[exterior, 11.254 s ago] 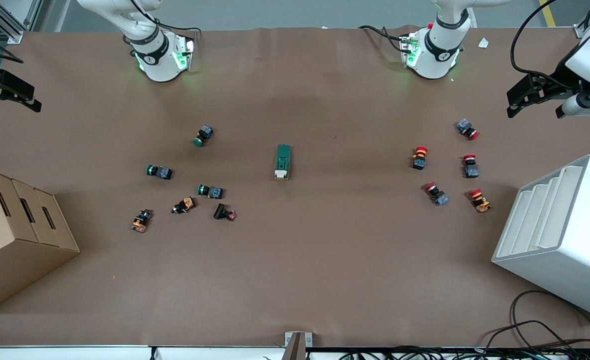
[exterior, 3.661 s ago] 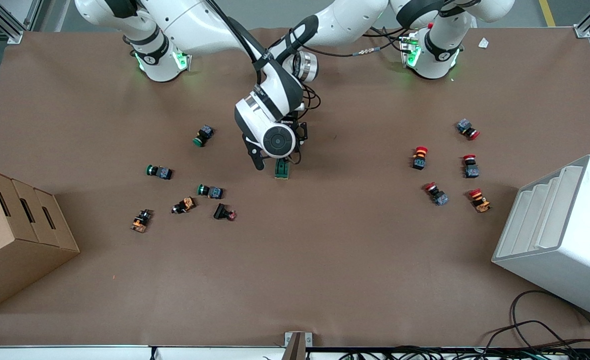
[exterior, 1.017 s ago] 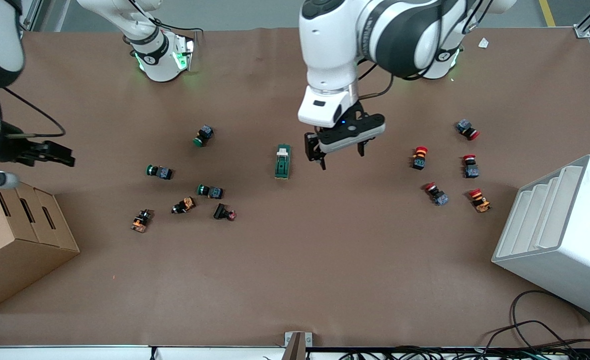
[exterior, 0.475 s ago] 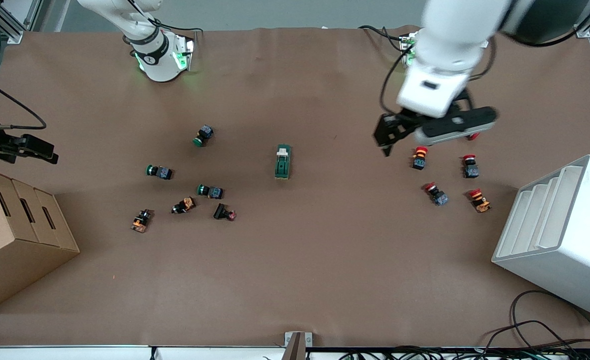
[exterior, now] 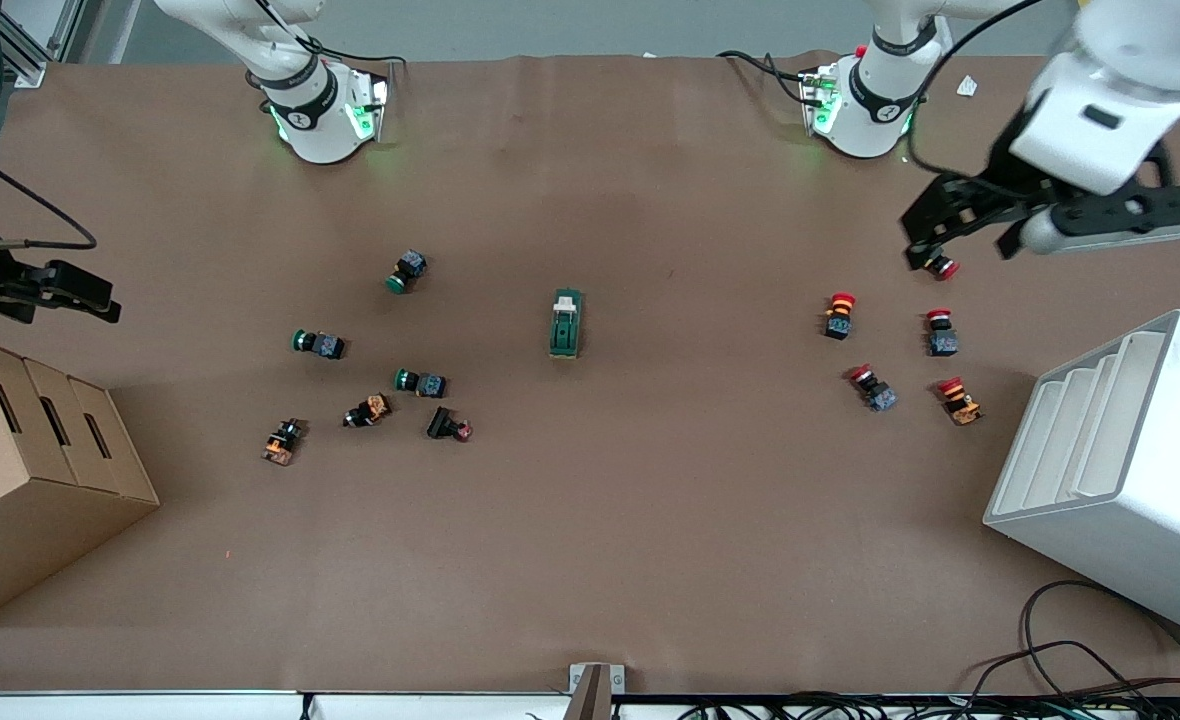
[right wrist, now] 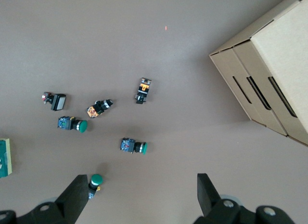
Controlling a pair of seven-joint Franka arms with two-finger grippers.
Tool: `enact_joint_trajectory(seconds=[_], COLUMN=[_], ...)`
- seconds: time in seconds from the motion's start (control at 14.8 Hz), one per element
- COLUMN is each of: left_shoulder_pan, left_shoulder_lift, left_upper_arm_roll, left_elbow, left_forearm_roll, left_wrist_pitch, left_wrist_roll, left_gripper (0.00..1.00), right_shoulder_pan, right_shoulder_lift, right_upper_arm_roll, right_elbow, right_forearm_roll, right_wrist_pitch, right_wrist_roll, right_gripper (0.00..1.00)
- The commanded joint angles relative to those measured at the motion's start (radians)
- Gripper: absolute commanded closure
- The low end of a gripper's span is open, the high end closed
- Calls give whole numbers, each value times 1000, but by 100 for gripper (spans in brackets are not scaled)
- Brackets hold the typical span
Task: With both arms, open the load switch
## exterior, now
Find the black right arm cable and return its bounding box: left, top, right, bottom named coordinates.
left=0, top=135, right=98, bottom=251

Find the green push button grey block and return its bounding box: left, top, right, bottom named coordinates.
left=394, top=367, right=448, bottom=400
left=291, top=328, right=347, bottom=362
left=385, top=249, right=428, bottom=295

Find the brown cardboard box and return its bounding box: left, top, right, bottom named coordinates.
left=0, top=334, right=161, bottom=629

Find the black switch with red knob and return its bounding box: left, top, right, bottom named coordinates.
left=426, top=405, right=474, bottom=443

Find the white stepped plastic bin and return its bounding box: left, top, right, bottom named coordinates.
left=983, top=309, right=1180, bottom=643

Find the red button orange block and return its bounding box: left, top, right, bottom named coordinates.
left=936, top=376, right=984, bottom=427

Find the brown paper table cover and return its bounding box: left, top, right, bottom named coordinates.
left=0, top=52, right=1180, bottom=696

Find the black button orange block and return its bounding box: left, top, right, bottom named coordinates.
left=342, top=393, right=393, bottom=430
left=261, top=418, right=306, bottom=467

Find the red yellow button black block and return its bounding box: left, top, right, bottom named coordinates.
left=823, top=292, right=858, bottom=342

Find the green load switch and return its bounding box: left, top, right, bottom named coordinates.
left=548, top=288, right=584, bottom=361

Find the black looping floor cable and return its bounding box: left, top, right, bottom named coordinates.
left=950, top=580, right=1180, bottom=701

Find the black cable bundle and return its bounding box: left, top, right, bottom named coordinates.
left=670, top=688, right=1180, bottom=720

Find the metal bracket at table edge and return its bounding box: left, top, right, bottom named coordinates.
left=568, top=662, right=626, bottom=720

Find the aluminium frame profile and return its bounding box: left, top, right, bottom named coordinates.
left=0, top=0, right=86, bottom=89

